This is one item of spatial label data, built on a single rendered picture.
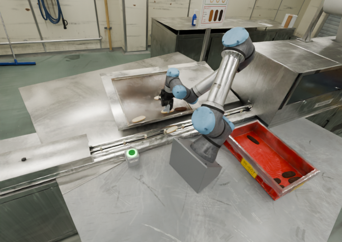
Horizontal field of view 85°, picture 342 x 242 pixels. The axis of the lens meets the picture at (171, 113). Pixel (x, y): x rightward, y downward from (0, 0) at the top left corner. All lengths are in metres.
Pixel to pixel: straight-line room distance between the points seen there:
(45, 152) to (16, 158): 0.13
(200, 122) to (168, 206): 0.45
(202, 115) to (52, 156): 0.80
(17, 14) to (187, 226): 4.41
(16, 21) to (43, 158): 3.78
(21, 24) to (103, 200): 4.08
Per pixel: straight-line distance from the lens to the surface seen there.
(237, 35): 0.99
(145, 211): 1.02
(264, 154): 1.42
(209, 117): 0.84
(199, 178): 0.98
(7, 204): 1.34
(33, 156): 1.21
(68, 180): 1.17
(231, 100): 1.69
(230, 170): 1.23
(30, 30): 4.73
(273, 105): 1.55
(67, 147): 1.18
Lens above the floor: 1.76
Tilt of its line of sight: 39 degrees down
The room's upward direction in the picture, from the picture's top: 7 degrees clockwise
